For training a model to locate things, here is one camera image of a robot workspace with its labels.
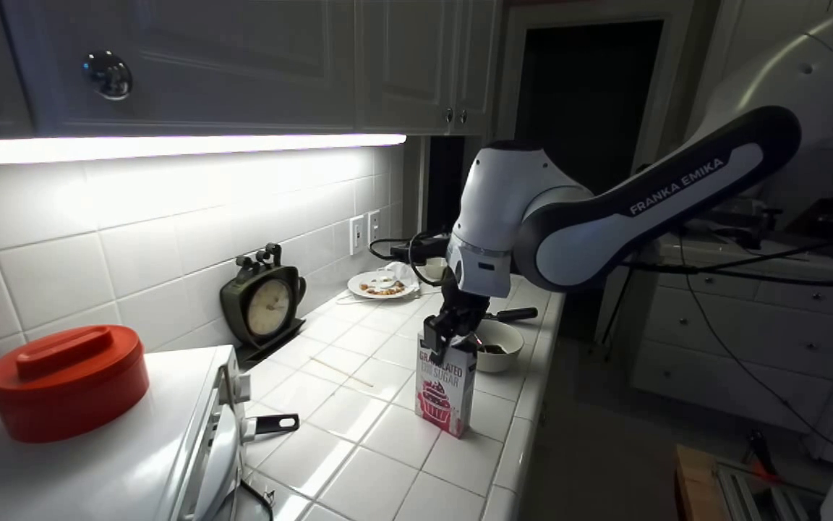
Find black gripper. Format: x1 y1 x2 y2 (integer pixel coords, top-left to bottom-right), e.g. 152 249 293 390
422 277 493 368

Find white pink carton box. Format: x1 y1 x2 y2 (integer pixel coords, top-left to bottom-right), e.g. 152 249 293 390
414 320 480 439

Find large beige bowl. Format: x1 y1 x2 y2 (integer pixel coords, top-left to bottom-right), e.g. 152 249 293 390
421 252 454 284

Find white cloth napkin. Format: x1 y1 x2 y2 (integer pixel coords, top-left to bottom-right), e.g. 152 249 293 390
376 257 427 293

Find brown food pieces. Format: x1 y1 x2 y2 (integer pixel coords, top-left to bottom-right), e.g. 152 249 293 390
369 274 408 297

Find white plate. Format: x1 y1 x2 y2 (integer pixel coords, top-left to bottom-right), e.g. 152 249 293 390
344 270 427 303

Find dark retro table clock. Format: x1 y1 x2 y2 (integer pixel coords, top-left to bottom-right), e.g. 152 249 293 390
217 241 311 361

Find black kitchen utensil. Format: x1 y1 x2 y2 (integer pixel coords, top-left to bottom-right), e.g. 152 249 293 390
241 410 301 442

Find light wooden board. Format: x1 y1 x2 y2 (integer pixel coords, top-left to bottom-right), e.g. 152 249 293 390
674 442 729 521

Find white lower cabinets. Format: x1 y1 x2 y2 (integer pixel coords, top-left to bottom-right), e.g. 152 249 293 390
629 235 833 458

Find white cabinets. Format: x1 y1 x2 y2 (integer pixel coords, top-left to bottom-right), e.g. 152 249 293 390
0 0 500 139
629 235 833 458

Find under-cabinet light bar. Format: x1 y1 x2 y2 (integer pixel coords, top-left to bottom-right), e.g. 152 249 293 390
0 129 411 167

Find white upper cabinets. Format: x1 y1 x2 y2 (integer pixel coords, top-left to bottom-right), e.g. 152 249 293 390
0 0 500 139

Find white toaster oven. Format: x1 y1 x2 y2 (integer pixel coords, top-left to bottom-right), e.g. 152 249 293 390
0 343 252 521

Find red round lidded container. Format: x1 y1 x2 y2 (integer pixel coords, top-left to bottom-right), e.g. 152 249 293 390
0 320 152 445

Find round metal cabinet knob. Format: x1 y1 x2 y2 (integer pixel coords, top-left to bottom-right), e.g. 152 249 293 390
81 48 136 103

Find black handled kitchen knife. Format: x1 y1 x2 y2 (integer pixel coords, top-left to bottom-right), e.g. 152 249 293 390
480 303 542 327

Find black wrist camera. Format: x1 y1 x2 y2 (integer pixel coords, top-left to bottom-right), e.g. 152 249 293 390
408 228 454 265

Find white wall power outlet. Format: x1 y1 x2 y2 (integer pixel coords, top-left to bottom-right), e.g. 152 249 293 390
344 213 370 257

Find black appliance cord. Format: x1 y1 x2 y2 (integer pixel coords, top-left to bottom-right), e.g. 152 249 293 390
239 474 278 521

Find aluminium frame rails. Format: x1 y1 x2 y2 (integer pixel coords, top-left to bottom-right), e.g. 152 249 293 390
716 458 830 521

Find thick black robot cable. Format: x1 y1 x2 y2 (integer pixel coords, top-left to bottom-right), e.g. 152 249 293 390
369 225 833 293

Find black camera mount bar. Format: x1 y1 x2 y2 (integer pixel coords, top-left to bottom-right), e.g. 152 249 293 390
671 186 833 254

